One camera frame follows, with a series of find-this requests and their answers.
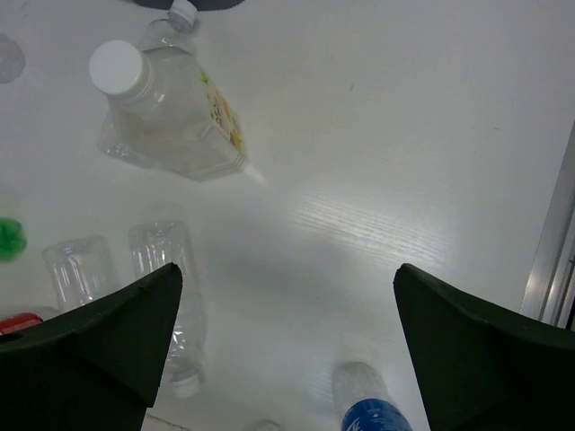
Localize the black cap small bottle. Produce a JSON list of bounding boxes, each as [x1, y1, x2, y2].
[[0, 33, 26, 84]]

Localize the clear crushed bottle white cap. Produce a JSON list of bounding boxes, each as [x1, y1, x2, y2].
[[128, 220, 207, 399]]

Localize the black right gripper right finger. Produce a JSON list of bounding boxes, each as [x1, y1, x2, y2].
[[394, 264, 574, 430]]

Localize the green plastic bottle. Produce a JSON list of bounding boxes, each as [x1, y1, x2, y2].
[[0, 217, 27, 263]]

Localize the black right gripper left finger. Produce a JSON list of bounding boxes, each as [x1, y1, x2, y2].
[[1, 273, 176, 430]]

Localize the aluminium table edge rail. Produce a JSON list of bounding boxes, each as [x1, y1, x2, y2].
[[520, 135, 574, 330]]

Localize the red cap clear bottle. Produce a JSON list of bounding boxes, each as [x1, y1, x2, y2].
[[0, 312, 43, 336]]

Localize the clear bottle orange label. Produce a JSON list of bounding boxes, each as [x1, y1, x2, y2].
[[89, 40, 247, 181]]

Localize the clear bottle blue label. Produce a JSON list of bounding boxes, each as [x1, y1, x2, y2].
[[42, 235, 120, 312]]

